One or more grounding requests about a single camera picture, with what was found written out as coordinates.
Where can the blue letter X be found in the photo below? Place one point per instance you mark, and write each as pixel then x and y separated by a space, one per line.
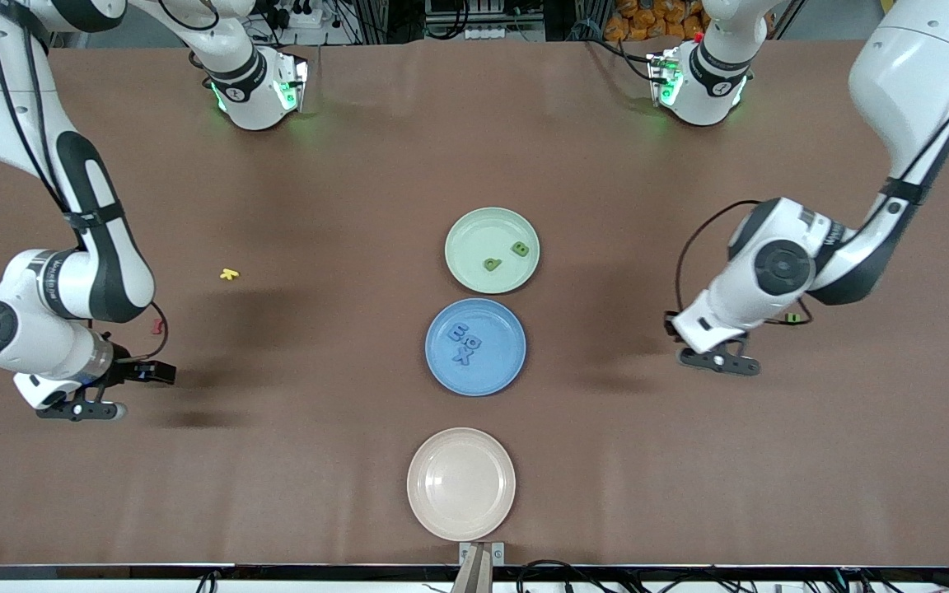
pixel 463 357

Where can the yellow letter K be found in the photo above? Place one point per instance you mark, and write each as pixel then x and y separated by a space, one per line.
pixel 229 274

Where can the white power strip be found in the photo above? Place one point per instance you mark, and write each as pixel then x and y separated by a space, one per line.
pixel 503 33
pixel 301 15

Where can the orange fruit pile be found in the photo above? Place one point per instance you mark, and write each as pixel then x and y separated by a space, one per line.
pixel 647 21

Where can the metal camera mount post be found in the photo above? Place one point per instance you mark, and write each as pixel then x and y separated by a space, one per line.
pixel 481 568

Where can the blue letter a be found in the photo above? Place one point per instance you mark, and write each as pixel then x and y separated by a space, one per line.
pixel 475 341

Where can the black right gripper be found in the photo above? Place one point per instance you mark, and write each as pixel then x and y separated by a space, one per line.
pixel 125 368

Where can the blue plate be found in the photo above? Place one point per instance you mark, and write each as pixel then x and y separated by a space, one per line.
pixel 495 371

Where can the brown paper table cover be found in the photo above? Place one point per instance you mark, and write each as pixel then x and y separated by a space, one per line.
pixel 689 494

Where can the green letter B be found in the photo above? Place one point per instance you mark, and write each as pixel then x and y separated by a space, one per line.
pixel 520 248

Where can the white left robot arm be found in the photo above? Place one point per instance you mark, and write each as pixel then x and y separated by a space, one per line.
pixel 911 74

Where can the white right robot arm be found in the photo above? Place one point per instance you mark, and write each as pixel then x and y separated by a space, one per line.
pixel 38 346

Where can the beige plate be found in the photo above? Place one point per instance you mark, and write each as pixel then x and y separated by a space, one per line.
pixel 460 484

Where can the green plate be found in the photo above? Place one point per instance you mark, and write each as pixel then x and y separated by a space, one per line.
pixel 474 235

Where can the green letter P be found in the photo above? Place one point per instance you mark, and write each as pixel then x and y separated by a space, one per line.
pixel 492 265

